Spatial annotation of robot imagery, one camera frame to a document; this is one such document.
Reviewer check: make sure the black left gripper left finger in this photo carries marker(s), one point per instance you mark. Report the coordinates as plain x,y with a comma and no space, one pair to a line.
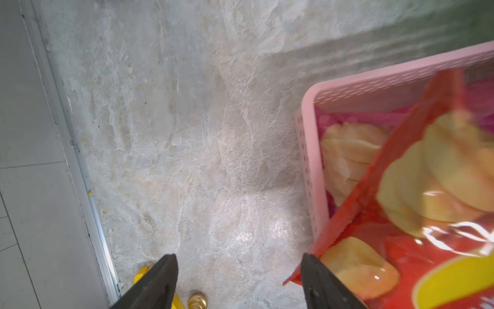
156,289

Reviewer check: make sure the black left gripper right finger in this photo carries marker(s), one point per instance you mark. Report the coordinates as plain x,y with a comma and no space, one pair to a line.
322,289

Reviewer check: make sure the red Lay's chip bag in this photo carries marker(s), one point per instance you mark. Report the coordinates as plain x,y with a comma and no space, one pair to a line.
392,261

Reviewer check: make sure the pink Lay's chip bag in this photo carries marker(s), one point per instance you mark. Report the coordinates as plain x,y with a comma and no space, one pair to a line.
351,141

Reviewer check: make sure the pink plastic basket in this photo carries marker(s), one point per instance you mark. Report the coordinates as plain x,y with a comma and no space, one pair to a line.
380,90

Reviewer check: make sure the small brass knob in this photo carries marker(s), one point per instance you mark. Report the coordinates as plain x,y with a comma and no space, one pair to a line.
197,301

